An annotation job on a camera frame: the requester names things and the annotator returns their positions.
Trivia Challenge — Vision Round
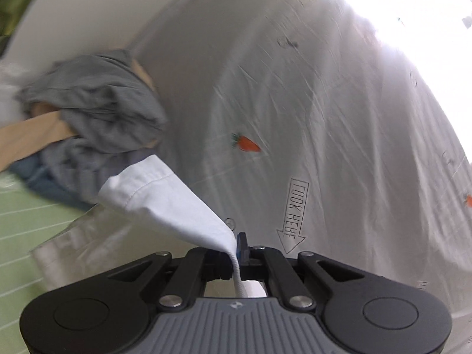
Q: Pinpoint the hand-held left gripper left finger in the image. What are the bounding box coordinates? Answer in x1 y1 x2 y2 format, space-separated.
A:
107 247 237 311

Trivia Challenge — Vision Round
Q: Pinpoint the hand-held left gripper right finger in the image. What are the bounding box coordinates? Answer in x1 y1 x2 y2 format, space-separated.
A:
236 232 366 311

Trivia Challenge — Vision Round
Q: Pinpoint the white shirt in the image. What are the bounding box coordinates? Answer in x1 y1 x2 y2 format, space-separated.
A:
98 154 268 299

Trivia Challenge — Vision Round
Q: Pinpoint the white carrot print quilt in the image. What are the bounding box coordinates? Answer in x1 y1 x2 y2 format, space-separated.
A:
127 0 472 342

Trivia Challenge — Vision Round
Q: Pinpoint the grey garment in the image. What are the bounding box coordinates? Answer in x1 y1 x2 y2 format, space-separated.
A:
17 49 171 208

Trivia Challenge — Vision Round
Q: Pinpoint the blue denim garment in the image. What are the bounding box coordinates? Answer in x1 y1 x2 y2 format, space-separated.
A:
9 154 97 212

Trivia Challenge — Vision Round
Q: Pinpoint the green checked bed sheet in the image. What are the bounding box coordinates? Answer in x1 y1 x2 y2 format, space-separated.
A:
0 175 97 338

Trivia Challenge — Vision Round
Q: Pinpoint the beige garment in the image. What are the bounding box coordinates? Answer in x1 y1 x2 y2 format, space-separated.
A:
0 58 160 173

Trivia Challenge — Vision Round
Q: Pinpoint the white crumpled cloth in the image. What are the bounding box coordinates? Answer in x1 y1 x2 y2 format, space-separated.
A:
0 61 31 130

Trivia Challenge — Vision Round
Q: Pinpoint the green cloth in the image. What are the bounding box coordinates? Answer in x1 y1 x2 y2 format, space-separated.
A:
0 0 60 50

